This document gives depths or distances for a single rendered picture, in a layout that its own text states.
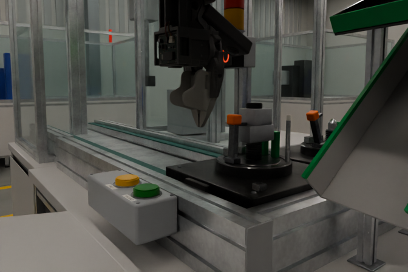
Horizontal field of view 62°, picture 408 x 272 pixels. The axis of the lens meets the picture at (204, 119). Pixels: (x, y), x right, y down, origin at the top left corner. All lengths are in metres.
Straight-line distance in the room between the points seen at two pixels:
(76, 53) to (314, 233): 1.27
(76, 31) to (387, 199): 1.39
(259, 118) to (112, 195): 0.28
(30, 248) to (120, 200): 0.19
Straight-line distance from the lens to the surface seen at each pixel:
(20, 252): 0.66
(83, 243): 0.65
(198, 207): 0.49
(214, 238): 0.47
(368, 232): 0.57
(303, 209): 0.50
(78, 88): 1.57
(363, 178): 0.44
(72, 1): 1.59
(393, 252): 0.66
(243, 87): 0.85
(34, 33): 1.29
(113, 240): 0.64
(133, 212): 0.50
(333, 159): 0.45
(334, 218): 0.57
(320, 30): 1.86
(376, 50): 0.54
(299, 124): 5.77
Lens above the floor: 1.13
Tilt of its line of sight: 5 degrees down
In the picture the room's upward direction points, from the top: straight up
